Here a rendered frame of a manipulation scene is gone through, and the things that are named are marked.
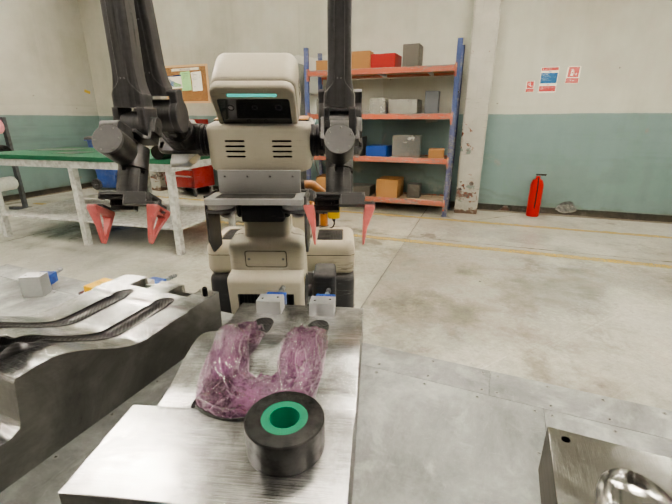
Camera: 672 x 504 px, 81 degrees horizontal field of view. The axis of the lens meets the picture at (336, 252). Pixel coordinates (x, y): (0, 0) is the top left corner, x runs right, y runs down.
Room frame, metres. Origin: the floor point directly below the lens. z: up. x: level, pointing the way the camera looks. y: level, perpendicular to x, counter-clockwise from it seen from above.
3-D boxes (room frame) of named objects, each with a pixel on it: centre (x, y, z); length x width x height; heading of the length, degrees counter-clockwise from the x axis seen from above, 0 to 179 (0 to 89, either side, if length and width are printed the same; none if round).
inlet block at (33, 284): (0.97, 0.77, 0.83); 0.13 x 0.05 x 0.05; 5
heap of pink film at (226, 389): (0.50, 0.10, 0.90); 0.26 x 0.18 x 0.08; 174
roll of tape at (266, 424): (0.32, 0.05, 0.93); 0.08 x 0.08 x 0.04
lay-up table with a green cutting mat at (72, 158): (4.31, 2.44, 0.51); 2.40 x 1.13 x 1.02; 74
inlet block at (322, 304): (0.76, 0.02, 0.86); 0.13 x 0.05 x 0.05; 174
